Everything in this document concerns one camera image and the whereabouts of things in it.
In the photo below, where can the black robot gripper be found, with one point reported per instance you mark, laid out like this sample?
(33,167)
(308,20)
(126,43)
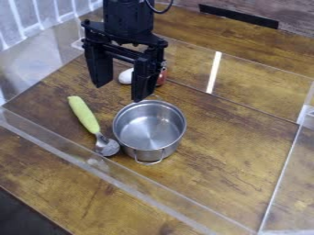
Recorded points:
(122,36)

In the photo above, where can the green handled metal spoon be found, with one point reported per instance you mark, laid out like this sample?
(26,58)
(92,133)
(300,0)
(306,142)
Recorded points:
(106,147)

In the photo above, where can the red white toy mushroom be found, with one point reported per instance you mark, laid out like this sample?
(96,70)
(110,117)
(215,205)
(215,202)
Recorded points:
(124,76)

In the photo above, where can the clear acrylic stand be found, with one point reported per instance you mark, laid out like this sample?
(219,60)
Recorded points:
(77,44)

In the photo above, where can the stainless steel pot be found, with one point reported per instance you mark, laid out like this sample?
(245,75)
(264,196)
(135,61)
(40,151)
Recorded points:
(148,129)

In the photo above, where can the black strip on table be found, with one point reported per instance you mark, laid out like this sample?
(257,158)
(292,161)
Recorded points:
(259,21)

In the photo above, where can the clear acrylic enclosure panel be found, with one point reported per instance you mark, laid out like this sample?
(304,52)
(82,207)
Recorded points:
(239,178)

